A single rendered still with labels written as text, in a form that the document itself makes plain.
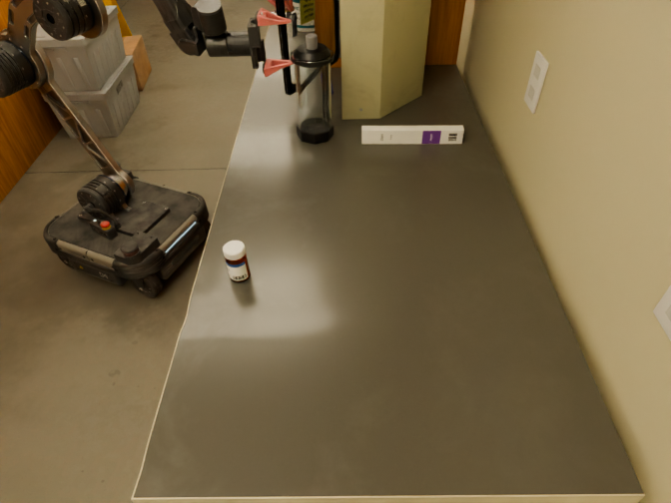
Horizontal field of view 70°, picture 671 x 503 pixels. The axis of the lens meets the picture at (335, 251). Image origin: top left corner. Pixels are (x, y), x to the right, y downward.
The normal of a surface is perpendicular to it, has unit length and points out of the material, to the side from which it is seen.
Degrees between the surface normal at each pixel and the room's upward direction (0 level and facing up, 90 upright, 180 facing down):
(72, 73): 95
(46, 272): 0
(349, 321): 0
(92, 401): 0
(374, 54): 90
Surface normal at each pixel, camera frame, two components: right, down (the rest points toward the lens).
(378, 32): 0.00, 0.70
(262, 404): -0.03, -0.72
